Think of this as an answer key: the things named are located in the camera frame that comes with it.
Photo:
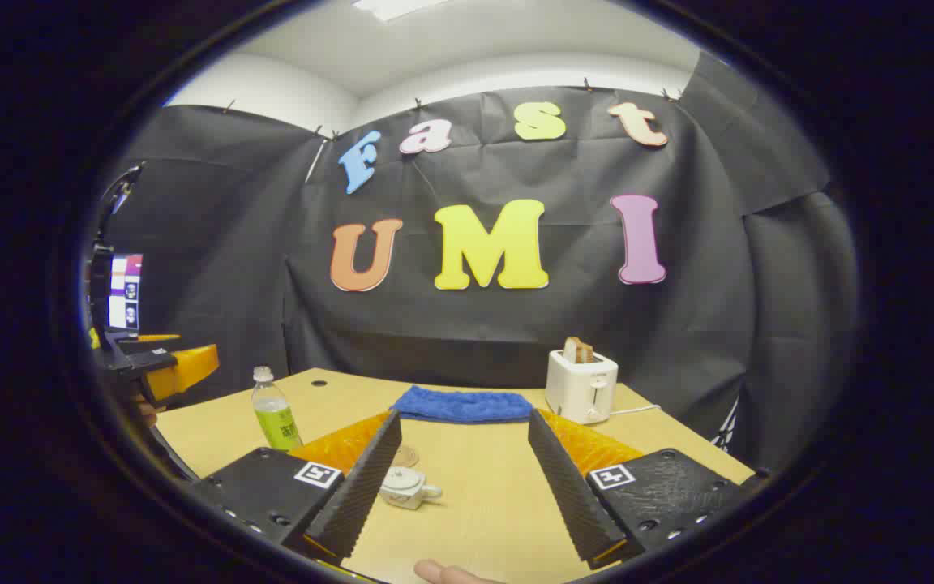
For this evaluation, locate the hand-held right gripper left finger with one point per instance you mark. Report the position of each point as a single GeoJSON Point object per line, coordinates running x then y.
{"type": "Point", "coordinates": [357, 495]}

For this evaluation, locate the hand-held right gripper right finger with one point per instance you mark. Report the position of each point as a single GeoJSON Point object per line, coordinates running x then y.
{"type": "Point", "coordinates": [568, 495]}

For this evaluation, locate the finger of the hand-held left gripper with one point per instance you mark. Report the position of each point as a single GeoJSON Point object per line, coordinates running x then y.
{"type": "Point", "coordinates": [183, 369]}
{"type": "Point", "coordinates": [143, 345]}

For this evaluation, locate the white teacup lid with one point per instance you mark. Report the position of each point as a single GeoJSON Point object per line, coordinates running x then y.
{"type": "Point", "coordinates": [402, 477]}

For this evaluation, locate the white floral teacup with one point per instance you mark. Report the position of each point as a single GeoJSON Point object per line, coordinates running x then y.
{"type": "Point", "coordinates": [407, 497]}

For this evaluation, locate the round brown coaster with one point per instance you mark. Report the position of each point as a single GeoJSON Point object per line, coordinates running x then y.
{"type": "Point", "coordinates": [408, 456]}

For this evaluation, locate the clear water bottle green label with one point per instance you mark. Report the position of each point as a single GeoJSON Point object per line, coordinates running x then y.
{"type": "Point", "coordinates": [276, 422]}

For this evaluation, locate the computer monitor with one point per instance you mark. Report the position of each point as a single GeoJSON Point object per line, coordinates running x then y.
{"type": "Point", "coordinates": [126, 292]}

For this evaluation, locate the white toaster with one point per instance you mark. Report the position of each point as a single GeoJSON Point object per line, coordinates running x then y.
{"type": "Point", "coordinates": [580, 389]}

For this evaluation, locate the blue towel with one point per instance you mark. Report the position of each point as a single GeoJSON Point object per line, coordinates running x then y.
{"type": "Point", "coordinates": [463, 404]}

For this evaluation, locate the bread slice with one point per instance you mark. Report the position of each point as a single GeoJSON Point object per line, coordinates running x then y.
{"type": "Point", "coordinates": [578, 350]}

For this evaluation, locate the black backdrop cloth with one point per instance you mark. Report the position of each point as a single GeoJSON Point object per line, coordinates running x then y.
{"type": "Point", "coordinates": [516, 324]}

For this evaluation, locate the ceiling light panel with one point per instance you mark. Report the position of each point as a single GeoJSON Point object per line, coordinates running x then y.
{"type": "Point", "coordinates": [398, 6]}

